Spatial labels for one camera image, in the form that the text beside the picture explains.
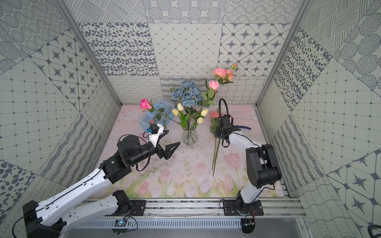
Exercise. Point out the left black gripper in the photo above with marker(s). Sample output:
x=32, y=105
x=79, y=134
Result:
x=159, y=148

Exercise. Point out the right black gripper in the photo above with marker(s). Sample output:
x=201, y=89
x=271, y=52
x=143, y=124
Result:
x=217, y=134

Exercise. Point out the orange-pink peony stem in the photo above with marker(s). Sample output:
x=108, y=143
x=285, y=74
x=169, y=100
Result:
x=214, y=121

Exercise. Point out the light pink rose stem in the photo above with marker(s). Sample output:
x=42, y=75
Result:
x=208, y=95

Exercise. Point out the pink spray rose stem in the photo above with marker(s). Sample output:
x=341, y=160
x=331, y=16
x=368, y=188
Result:
x=224, y=76

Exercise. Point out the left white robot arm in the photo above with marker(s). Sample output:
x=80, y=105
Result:
x=57, y=215

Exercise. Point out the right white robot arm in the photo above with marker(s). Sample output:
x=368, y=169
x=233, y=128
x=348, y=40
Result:
x=263, y=169

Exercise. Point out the clear glass vase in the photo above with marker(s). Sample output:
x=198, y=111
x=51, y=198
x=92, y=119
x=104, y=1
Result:
x=189, y=136

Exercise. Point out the clear blue plastic box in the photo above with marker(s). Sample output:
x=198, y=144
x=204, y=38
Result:
x=147, y=119

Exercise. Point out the cream tulip bunch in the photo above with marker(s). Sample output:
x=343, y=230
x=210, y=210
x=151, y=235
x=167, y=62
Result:
x=189, y=117

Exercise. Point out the floral table mat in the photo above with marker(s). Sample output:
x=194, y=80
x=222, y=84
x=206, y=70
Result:
x=188, y=173

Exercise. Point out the magenta rose stem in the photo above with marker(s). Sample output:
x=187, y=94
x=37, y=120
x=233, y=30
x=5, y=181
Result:
x=148, y=106

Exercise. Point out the blue rose bunch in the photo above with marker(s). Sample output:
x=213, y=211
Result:
x=188, y=94

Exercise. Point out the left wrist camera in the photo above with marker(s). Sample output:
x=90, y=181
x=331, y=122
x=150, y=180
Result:
x=154, y=131

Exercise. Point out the aluminium mounting rail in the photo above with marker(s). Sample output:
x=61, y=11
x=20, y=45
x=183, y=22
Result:
x=273, y=207

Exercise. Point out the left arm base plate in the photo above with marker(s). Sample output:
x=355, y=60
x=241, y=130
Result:
x=135, y=208

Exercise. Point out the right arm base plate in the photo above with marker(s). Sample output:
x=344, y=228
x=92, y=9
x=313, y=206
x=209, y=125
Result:
x=235, y=208

